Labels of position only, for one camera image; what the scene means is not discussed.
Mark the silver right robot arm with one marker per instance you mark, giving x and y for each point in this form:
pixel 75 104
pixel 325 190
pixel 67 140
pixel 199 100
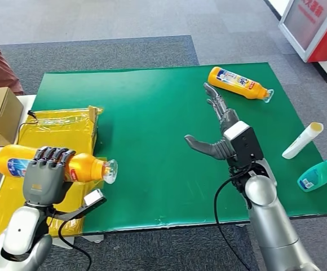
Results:
pixel 273 224

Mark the red and white display stand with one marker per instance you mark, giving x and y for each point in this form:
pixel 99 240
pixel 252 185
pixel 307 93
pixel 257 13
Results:
pixel 315 26

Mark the white tube with yellow cap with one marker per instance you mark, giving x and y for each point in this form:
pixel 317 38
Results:
pixel 303 141

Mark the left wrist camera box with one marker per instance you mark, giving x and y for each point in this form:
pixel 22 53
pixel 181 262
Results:
pixel 91 200

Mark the green table mat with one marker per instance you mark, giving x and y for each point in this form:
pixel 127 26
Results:
pixel 152 131

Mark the teal plastic bottle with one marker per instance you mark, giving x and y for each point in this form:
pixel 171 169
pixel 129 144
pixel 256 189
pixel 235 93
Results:
pixel 319 175

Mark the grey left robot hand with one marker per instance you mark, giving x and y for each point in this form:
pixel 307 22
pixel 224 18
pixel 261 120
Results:
pixel 42 183

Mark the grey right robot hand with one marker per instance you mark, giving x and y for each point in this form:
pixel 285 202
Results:
pixel 225 116

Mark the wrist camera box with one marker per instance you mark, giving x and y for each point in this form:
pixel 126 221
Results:
pixel 91 200
pixel 245 144

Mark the brown cardboard box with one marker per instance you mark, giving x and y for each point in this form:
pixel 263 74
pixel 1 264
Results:
pixel 0 116

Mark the orange bottle with clear cap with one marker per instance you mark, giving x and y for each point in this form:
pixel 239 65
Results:
pixel 84 168
pixel 236 84

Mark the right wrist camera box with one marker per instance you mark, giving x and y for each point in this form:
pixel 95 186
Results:
pixel 245 144

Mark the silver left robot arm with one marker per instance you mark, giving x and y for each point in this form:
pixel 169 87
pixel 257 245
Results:
pixel 20 235

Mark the yellow plastic covered box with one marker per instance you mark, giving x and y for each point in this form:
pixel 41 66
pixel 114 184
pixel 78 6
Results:
pixel 56 129

